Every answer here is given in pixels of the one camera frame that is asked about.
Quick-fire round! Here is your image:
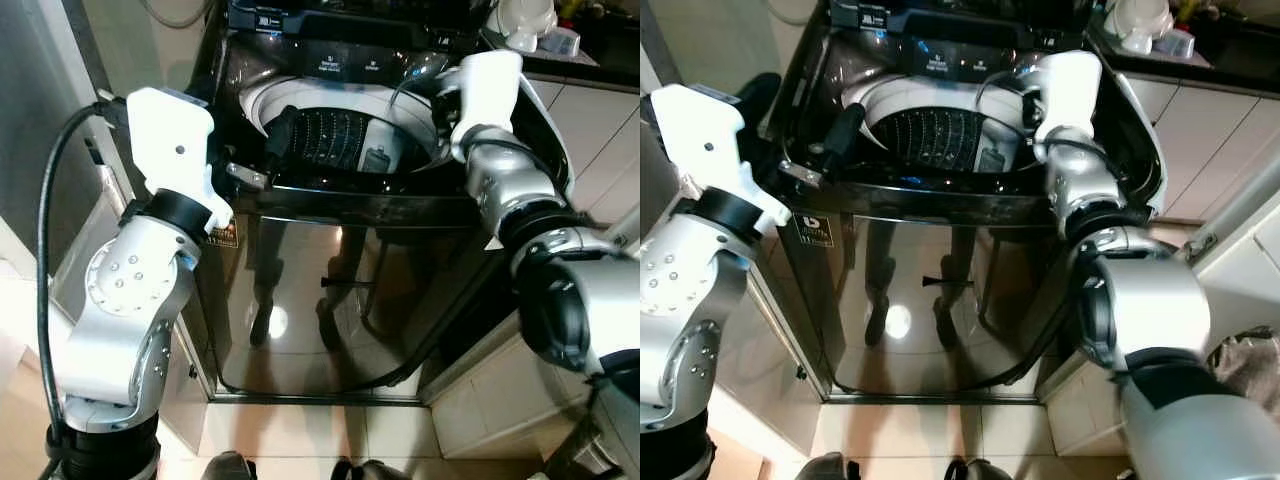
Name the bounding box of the white kettle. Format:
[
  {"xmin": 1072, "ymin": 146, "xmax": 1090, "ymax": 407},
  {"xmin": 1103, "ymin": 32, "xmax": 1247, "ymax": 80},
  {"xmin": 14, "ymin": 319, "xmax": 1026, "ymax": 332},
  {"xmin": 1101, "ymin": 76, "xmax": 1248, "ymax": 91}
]
[
  {"xmin": 1103, "ymin": 0, "xmax": 1176, "ymax": 53},
  {"xmin": 487, "ymin": 0, "xmax": 558, "ymax": 53}
]

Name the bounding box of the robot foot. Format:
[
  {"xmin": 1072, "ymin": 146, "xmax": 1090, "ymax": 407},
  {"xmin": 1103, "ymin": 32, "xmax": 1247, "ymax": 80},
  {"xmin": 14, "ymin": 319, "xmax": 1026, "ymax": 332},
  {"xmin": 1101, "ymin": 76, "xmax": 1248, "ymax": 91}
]
[
  {"xmin": 797, "ymin": 452, "xmax": 851, "ymax": 480},
  {"xmin": 330, "ymin": 457, "xmax": 401, "ymax": 480},
  {"xmin": 200, "ymin": 450, "xmax": 258, "ymax": 480},
  {"xmin": 945, "ymin": 457, "xmax": 1006, "ymax": 480}
]

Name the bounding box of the black counter top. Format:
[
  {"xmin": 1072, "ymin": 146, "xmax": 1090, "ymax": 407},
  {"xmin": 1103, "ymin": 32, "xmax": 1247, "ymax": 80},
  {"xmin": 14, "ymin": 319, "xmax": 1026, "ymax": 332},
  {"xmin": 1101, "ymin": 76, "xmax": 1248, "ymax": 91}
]
[
  {"xmin": 1090, "ymin": 18, "xmax": 1280, "ymax": 97},
  {"xmin": 482, "ymin": 18, "xmax": 641, "ymax": 89}
]

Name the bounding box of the black box with white print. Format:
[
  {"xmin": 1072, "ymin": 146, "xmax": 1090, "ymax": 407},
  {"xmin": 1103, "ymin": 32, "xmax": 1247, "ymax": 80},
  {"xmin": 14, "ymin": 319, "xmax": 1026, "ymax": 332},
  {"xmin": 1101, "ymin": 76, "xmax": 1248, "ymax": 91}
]
[
  {"xmin": 228, "ymin": 0, "xmax": 306, "ymax": 29},
  {"xmin": 830, "ymin": 0, "xmax": 906, "ymax": 29}
]

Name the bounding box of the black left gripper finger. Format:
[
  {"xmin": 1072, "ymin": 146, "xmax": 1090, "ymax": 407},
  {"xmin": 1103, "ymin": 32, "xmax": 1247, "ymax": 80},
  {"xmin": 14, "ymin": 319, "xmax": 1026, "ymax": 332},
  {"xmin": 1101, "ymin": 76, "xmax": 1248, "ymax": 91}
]
[
  {"xmin": 820, "ymin": 100, "xmax": 867, "ymax": 181},
  {"xmin": 262, "ymin": 103, "xmax": 301, "ymax": 183}
]

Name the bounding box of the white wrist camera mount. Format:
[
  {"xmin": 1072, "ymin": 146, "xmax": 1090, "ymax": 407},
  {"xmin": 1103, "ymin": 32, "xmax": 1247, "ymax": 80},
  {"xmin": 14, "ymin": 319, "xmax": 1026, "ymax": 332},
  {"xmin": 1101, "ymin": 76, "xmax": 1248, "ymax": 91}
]
[
  {"xmin": 1030, "ymin": 50, "xmax": 1104, "ymax": 161},
  {"xmin": 650, "ymin": 84, "xmax": 793, "ymax": 227},
  {"xmin": 435, "ymin": 50, "xmax": 526, "ymax": 166},
  {"xmin": 127, "ymin": 87, "xmax": 238, "ymax": 233}
]

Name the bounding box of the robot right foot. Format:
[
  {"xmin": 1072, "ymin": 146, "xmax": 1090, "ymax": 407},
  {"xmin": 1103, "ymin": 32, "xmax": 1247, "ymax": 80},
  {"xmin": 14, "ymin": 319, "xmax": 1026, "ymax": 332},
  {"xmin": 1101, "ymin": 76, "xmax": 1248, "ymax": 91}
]
[
  {"xmin": 330, "ymin": 457, "xmax": 401, "ymax": 480},
  {"xmin": 945, "ymin": 457, "xmax": 1006, "ymax": 480}
]

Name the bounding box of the grey refrigerator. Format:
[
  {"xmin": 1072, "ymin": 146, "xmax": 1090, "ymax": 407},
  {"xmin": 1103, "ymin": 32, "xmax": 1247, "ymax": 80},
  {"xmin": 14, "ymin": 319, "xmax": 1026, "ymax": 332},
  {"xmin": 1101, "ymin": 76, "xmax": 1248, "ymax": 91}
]
[{"xmin": 0, "ymin": 0, "xmax": 131, "ymax": 301}]

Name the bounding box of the white kitchen cabinet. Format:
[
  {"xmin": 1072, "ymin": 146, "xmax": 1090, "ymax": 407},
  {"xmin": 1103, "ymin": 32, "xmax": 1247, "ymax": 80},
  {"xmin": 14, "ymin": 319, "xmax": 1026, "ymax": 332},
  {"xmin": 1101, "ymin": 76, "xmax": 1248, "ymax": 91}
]
[
  {"xmin": 520, "ymin": 75, "xmax": 641, "ymax": 226},
  {"xmin": 1130, "ymin": 75, "xmax": 1280, "ymax": 223}
]

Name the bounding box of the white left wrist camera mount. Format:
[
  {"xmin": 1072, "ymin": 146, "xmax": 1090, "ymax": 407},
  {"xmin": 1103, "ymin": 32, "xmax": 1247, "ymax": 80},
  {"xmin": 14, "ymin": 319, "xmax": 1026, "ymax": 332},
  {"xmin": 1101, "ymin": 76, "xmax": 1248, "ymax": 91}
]
[
  {"xmin": 650, "ymin": 84, "xmax": 793, "ymax": 227},
  {"xmin": 127, "ymin": 87, "xmax": 238, "ymax": 233}
]

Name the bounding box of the black top-load washing machine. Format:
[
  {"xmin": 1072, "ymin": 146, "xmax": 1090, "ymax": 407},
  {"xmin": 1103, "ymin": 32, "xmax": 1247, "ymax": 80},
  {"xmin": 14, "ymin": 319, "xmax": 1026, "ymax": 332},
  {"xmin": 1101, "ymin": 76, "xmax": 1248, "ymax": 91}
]
[
  {"xmin": 775, "ymin": 0, "xmax": 1171, "ymax": 406},
  {"xmin": 190, "ymin": 0, "xmax": 579, "ymax": 406}
]

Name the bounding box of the brown patterned cloth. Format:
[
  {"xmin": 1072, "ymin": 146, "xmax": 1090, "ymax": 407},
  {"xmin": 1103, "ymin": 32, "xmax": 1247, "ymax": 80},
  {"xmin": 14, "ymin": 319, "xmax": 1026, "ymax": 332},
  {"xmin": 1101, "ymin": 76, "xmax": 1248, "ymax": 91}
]
[{"xmin": 1205, "ymin": 325, "xmax": 1280, "ymax": 403}]

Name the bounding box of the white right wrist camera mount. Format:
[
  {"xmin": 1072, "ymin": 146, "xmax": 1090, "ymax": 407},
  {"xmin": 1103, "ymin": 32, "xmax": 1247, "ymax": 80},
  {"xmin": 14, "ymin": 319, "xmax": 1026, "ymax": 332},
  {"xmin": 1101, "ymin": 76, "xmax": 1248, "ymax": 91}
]
[
  {"xmin": 1030, "ymin": 50, "xmax": 1104, "ymax": 161},
  {"xmin": 435, "ymin": 50, "xmax": 526, "ymax": 166}
]

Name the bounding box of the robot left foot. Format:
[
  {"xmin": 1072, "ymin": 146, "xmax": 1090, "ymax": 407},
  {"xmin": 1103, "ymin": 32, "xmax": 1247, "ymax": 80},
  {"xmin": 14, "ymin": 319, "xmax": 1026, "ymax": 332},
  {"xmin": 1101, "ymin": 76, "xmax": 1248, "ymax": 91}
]
[
  {"xmin": 200, "ymin": 450, "xmax": 258, "ymax": 480},
  {"xmin": 797, "ymin": 452, "xmax": 851, "ymax": 480}
]

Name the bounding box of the washer drum with white rim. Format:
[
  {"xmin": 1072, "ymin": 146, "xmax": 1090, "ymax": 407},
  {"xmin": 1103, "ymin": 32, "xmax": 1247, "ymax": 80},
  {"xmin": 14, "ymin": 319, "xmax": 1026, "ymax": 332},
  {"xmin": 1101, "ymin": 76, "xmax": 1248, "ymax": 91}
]
[
  {"xmin": 240, "ymin": 75, "xmax": 451, "ymax": 177},
  {"xmin": 845, "ymin": 75, "xmax": 1043, "ymax": 177}
]

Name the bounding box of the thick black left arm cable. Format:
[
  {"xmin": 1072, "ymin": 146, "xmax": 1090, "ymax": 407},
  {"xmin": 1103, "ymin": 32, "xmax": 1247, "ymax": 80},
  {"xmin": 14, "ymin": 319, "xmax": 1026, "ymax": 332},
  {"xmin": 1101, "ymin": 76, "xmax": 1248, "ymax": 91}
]
[{"xmin": 36, "ymin": 98, "xmax": 131, "ymax": 453}]

